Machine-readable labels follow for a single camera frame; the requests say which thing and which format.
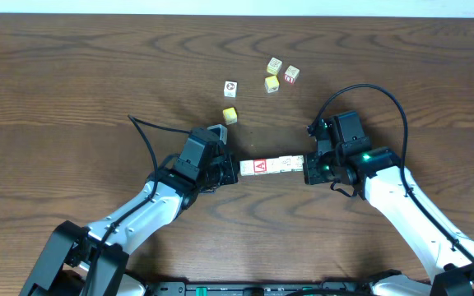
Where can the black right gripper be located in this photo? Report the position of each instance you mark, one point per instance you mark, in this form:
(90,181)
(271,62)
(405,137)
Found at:
(312,175)

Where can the white block with letter A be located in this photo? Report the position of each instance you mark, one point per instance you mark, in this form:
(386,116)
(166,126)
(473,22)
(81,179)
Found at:
(230,89)

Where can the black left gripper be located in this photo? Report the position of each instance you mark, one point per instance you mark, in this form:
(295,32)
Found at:
(229,172)

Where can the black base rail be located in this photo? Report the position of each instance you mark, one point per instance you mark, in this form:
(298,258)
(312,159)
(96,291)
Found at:
(179,288)

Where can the white block letter M ladybug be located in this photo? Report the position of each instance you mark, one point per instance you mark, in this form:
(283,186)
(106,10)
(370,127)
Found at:
(246,168)

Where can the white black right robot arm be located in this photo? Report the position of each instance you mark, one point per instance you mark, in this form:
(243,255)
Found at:
(446,253)

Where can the white block number 4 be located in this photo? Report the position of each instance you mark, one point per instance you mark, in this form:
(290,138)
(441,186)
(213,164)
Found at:
(273,165)

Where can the yellow bordered block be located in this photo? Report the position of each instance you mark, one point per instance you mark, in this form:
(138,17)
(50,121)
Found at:
(274,66)

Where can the yellow white block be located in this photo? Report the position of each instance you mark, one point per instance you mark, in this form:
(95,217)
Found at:
(271,84)

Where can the red block letter A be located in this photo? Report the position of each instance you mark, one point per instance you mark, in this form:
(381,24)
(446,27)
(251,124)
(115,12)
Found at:
(260,166)

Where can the white block with green edge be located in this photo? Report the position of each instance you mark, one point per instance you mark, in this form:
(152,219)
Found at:
(297,162)

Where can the yellow top block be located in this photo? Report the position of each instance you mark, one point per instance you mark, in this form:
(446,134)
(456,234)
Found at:
(230,116)

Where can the red bordered block rear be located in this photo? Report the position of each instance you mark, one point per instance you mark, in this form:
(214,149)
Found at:
(291,74)

